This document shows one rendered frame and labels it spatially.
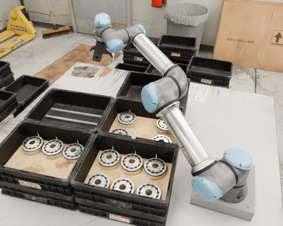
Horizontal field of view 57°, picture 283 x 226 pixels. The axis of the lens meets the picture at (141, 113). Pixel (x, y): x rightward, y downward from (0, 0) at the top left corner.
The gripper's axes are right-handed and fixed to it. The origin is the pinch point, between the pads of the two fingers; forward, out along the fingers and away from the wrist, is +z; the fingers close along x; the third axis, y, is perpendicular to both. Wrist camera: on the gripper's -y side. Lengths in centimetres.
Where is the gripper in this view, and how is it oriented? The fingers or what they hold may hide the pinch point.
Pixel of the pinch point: (101, 59)
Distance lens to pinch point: 164.0
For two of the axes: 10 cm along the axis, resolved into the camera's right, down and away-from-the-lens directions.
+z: -1.4, 3.3, 9.3
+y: 2.4, -9.0, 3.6
